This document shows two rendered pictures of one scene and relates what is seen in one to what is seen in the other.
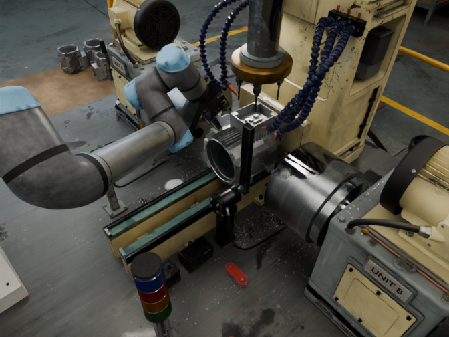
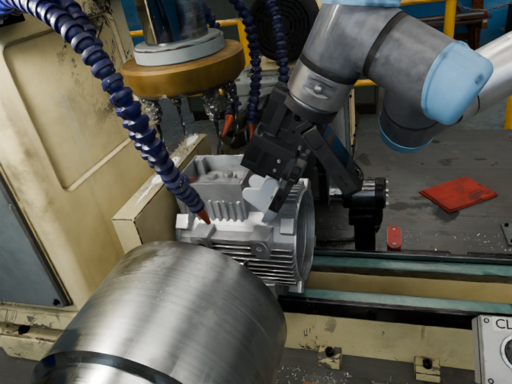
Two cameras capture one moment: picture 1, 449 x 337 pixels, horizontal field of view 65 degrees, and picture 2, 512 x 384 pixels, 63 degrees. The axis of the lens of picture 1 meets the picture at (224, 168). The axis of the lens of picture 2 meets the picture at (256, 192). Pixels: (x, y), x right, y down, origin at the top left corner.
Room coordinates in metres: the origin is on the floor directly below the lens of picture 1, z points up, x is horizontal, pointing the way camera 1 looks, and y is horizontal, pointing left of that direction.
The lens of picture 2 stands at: (1.20, 0.48, 1.45)
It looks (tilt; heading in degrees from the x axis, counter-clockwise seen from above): 30 degrees down; 241
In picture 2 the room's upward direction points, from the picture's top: 10 degrees counter-clockwise
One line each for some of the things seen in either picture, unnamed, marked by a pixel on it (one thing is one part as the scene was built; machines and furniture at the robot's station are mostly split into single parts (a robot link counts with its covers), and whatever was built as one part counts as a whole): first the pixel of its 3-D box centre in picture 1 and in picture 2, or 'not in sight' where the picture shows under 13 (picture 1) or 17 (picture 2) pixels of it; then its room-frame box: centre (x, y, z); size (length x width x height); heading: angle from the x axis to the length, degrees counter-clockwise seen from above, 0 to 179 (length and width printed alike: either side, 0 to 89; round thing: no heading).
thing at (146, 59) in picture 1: (154, 83); not in sight; (1.38, 0.31, 0.99); 0.35 x 0.31 x 0.37; 40
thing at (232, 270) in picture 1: (236, 274); (394, 239); (0.56, -0.04, 0.81); 0.09 x 0.03 x 0.02; 41
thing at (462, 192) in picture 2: not in sight; (456, 193); (0.29, -0.06, 0.80); 0.15 x 0.12 x 0.01; 164
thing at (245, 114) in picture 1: (253, 122); (220, 187); (0.95, -0.09, 1.11); 0.12 x 0.11 x 0.07; 129
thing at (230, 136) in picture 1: (242, 148); (251, 232); (0.92, -0.06, 1.01); 0.20 x 0.19 x 0.19; 129
